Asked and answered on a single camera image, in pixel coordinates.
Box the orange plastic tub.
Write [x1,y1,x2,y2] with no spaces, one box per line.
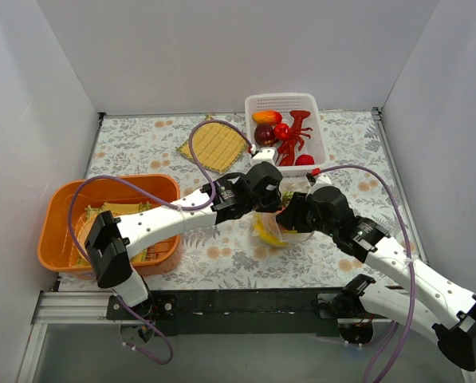
[37,174,181,280]

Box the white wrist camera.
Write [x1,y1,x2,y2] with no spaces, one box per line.
[306,168,332,195]
[250,147,277,166]

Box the yellow woven mat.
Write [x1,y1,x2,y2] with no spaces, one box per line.
[177,119,249,174]

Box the bamboo mat in tub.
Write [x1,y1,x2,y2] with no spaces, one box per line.
[70,202,157,267]

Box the red fake pepper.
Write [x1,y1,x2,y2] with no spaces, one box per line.
[273,123,291,141]

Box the fake orange mango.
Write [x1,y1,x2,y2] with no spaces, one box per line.
[252,110,282,125]

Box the red fake lobster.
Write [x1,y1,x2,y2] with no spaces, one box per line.
[277,110,313,167]

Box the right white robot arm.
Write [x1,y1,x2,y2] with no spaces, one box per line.
[276,186,476,371]

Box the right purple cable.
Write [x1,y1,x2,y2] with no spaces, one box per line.
[309,164,418,383]

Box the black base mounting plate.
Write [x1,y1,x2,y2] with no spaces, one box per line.
[105,289,376,344]

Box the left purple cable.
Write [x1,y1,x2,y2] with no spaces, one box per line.
[68,118,257,366]

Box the yellow fake banana bunch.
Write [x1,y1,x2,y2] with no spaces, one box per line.
[252,223,289,247]

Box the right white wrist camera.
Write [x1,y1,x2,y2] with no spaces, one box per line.
[306,168,332,195]

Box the red fake strawberry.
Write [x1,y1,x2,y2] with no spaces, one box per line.
[295,154,315,166]

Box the purple cable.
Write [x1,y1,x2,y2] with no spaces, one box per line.
[68,118,257,366]
[309,164,418,383]

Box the dark red fake apple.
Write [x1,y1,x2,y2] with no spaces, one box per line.
[254,124,277,147]

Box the white plastic basket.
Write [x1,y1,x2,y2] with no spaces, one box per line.
[245,93,329,177]

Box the clear polka dot zip bag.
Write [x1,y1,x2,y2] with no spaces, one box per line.
[251,178,313,246]

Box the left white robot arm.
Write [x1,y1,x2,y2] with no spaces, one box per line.
[85,162,282,319]

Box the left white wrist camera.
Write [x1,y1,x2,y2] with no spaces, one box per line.
[250,147,277,166]

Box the aluminium frame rail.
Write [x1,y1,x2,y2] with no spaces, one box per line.
[32,292,111,325]

